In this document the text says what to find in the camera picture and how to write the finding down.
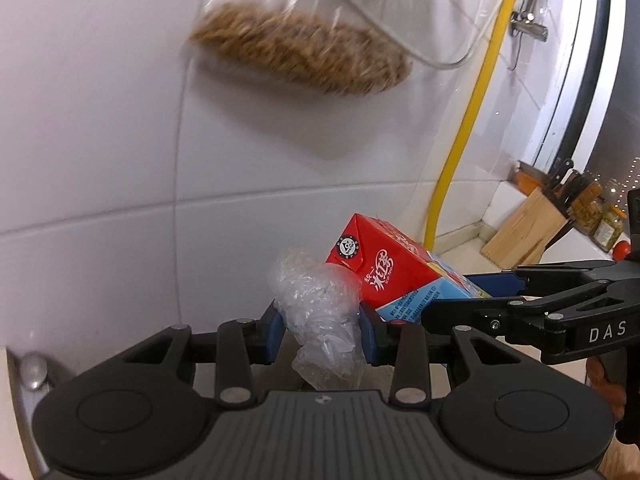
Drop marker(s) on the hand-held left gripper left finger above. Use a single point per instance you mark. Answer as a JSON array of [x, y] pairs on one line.
[[272, 334]]

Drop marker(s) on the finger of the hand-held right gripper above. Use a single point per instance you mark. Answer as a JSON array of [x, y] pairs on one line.
[[500, 285], [465, 312]]

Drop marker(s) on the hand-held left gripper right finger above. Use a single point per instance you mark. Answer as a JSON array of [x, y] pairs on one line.
[[368, 334]]

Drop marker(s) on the clear plastic wrap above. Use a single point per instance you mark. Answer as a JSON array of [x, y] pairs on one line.
[[320, 300]]

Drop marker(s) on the red blue drink carton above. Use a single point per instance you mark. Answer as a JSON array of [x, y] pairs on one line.
[[395, 270]]

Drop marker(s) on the person's right hand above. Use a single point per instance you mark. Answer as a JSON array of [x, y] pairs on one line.
[[607, 385]]

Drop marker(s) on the wooden knife block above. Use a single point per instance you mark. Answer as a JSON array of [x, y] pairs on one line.
[[525, 232]]

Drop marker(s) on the red tomato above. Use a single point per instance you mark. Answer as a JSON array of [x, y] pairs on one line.
[[622, 251]]

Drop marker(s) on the glass jar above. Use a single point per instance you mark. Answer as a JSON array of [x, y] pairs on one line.
[[587, 210], [609, 230]]

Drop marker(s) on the yellow pipe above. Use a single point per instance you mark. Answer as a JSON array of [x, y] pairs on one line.
[[470, 120]]

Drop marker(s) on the metal pipe valve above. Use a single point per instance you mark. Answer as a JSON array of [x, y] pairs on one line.
[[529, 27]]

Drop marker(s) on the plastic bag of grain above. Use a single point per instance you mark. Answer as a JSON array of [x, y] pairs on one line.
[[300, 45]]

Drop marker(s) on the window frame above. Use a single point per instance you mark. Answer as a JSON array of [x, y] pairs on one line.
[[570, 60]]

